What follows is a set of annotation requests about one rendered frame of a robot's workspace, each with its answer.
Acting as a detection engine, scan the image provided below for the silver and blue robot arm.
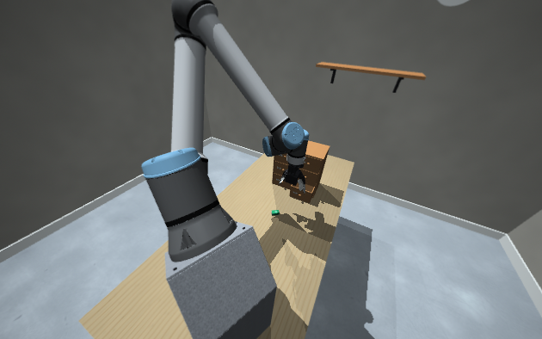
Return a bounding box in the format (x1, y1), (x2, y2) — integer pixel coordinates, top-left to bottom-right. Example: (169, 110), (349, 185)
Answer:
(142, 0), (309, 262)

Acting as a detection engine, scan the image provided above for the brown wooden chest of drawers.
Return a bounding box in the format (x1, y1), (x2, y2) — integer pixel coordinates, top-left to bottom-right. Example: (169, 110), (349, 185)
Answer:
(272, 140), (330, 198)

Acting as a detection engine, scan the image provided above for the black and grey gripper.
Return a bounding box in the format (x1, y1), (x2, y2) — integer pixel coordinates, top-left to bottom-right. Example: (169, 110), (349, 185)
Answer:
(279, 163), (305, 194)

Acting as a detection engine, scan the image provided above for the brown wooden drawer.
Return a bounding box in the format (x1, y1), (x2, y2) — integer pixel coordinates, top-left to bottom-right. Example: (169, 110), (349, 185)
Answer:
(275, 153), (288, 163)
(274, 161), (288, 175)
(273, 173), (292, 189)
(289, 182), (315, 203)
(303, 155), (323, 173)
(300, 169), (318, 186)

